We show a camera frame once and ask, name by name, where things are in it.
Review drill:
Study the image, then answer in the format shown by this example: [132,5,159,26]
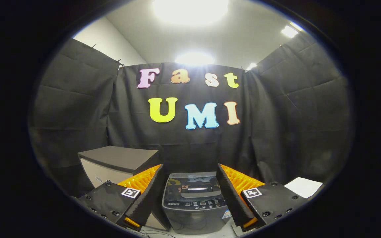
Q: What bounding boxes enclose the grey cabinet with dark top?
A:
[77,145,172,231]

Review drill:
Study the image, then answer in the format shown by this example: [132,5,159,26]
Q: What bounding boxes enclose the black backdrop cloth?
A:
[28,31,355,199]

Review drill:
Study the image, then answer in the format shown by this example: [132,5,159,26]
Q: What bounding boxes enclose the large ceiling light panel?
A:
[152,0,229,25]

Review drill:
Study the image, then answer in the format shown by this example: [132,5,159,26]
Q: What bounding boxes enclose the dark grey washing machine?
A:
[161,171,234,235]

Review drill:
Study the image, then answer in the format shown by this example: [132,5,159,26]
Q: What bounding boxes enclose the thin black floor cables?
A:
[127,229,165,238]

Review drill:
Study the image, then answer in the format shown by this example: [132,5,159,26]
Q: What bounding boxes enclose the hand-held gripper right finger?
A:
[216,163,311,233]

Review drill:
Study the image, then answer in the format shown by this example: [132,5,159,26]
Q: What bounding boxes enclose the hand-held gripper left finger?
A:
[77,164,165,232]

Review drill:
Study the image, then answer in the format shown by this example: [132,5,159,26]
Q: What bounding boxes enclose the white flat board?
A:
[283,177,323,199]

